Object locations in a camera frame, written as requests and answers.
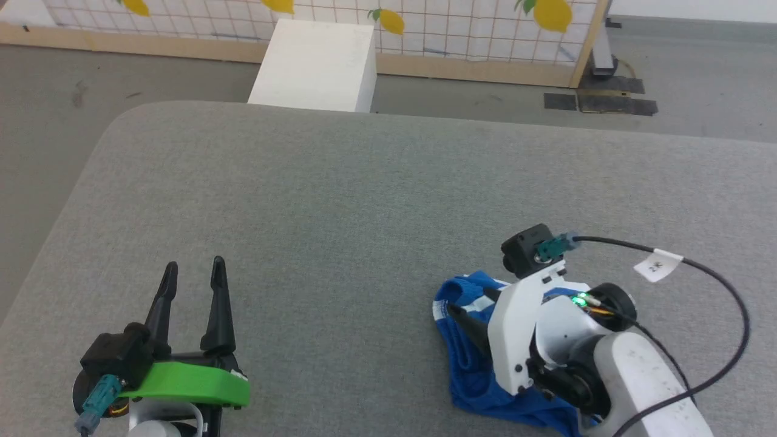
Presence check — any grey metal stand foot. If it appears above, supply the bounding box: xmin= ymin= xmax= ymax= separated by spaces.
xmin=589 ymin=18 xmax=621 ymax=80

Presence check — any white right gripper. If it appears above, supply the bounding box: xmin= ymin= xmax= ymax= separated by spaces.
xmin=446 ymin=261 xmax=568 ymax=397

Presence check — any teal left camera cable plug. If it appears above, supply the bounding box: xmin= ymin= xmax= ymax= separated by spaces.
xmin=74 ymin=375 xmax=125 ymax=433

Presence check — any blue garment with white trim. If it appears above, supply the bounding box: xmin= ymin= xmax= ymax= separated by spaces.
xmin=432 ymin=270 xmax=602 ymax=437

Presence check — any grey fabric padded surface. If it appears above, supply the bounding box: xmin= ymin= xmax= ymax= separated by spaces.
xmin=0 ymin=100 xmax=777 ymax=437

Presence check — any white rectangular box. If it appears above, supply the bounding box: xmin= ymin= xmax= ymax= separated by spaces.
xmin=248 ymin=18 xmax=377 ymax=114

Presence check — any long black floor mat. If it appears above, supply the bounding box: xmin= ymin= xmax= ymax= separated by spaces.
xmin=577 ymin=94 xmax=659 ymax=117

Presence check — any black floor mat under stand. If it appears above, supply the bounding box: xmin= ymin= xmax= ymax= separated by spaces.
xmin=582 ymin=75 xmax=646 ymax=95

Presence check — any teal right camera cable plug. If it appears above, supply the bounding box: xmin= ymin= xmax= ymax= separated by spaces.
xmin=537 ymin=232 xmax=582 ymax=263

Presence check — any lemon print partition screen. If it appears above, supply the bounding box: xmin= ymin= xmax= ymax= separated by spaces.
xmin=0 ymin=0 xmax=611 ymax=89

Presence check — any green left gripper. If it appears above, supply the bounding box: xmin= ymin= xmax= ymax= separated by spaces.
xmin=117 ymin=256 xmax=251 ymax=437

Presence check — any white paper cable tag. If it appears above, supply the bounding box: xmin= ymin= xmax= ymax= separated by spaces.
xmin=633 ymin=248 xmax=685 ymax=283

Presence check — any teal camera cable plug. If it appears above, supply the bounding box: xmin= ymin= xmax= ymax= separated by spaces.
xmin=537 ymin=232 xmax=582 ymax=263
xmin=74 ymin=375 xmax=125 ymax=433

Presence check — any white block behind partition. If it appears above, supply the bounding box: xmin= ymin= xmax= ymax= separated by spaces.
xmin=0 ymin=0 xmax=59 ymax=27

